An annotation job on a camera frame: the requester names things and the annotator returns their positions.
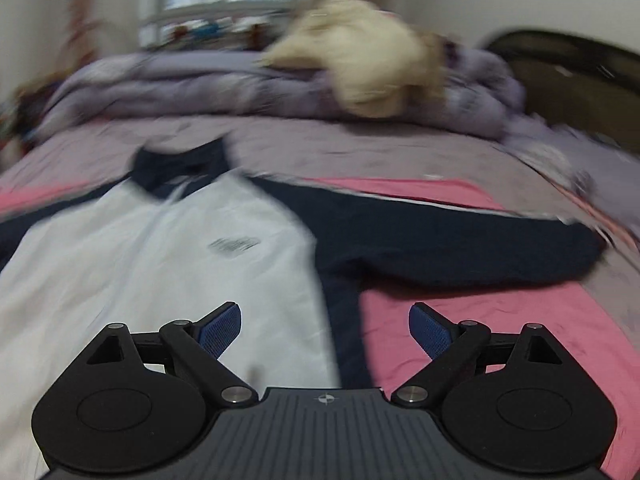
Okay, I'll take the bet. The pink bunny print blanket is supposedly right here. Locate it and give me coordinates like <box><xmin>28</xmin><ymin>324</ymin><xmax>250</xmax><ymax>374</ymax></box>
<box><xmin>0</xmin><ymin>175</ymin><xmax>640</xmax><ymax>480</ymax></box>

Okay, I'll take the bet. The purple flower print pillow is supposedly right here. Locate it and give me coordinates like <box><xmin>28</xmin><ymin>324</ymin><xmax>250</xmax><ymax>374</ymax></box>
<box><xmin>505</xmin><ymin>115</ymin><xmax>640</xmax><ymax>221</ymax></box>

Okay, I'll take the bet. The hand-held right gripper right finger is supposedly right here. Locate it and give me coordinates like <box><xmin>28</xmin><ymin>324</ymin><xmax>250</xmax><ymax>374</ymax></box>
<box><xmin>391</xmin><ymin>302</ymin><xmax>562</xmax><ymax>406</ymax></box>

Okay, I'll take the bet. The cream down jacket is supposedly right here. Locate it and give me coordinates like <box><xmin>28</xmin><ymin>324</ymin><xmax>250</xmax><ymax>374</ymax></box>
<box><xmin>255</xmin><ymin>0</ymin><xmax>451</xmax><ymax>120</ymax></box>

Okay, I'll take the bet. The dark bed headboard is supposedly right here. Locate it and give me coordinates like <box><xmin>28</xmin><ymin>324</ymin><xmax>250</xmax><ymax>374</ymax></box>
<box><xmin>485</xmin><ymin>30</ymin><xmax>640</xmax><ymax>146</ymax></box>

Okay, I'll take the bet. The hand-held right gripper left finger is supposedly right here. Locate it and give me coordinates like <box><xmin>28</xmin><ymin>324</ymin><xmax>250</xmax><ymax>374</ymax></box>
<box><xmin>87</xmin><ymin>301</ymin><xmax>259</xmax><ymax>407</ymax></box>

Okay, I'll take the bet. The white and navy jacket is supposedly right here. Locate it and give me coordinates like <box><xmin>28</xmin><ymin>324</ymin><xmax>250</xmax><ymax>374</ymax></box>
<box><xmin>0</xmin><ymin>140</ymin><xmax>608</xmax><ymax>480</ymax></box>

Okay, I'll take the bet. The grey purple bed sheet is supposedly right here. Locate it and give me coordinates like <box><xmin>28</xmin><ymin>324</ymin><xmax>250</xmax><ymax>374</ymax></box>
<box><xmin>0</xmin><ymin>112</ymin><xmax>640</xmax><ymax>261</ymax></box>

